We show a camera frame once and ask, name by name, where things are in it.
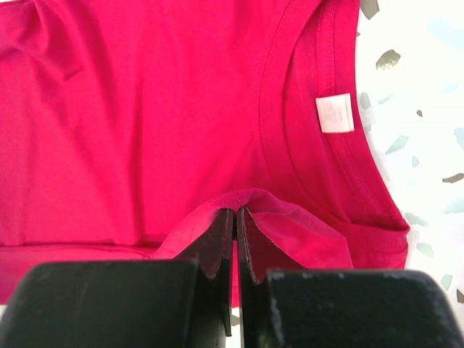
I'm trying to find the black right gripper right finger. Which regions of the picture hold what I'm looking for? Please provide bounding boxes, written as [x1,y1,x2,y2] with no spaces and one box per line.
[236,209,463,347]

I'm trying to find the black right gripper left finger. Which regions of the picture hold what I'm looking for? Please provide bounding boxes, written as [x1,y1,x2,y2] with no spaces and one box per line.
[1,210,234,347]

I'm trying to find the magenta t shirt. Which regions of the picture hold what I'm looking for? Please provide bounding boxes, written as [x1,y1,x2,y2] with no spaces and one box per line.
[1,1,409,303]

